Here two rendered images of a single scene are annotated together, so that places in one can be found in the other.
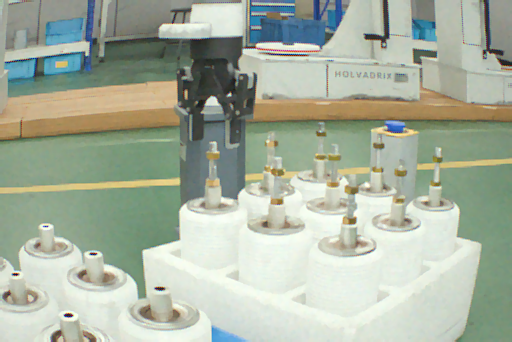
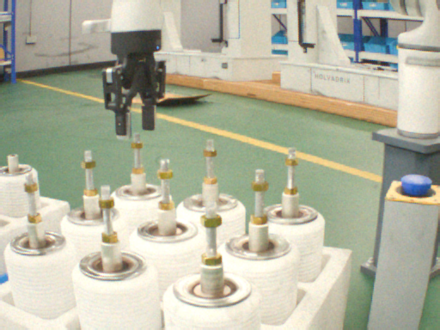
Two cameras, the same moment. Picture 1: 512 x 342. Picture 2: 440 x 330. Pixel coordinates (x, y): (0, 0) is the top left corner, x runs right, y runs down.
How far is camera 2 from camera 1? 1.13 m
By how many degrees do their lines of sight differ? 70
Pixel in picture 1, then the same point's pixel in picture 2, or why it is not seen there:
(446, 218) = (169, 308)
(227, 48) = (115, 43)
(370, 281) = (15, 281)
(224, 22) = (113, 18)
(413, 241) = (78, 287)
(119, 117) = not seen: outside the picture
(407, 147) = (403, 219)
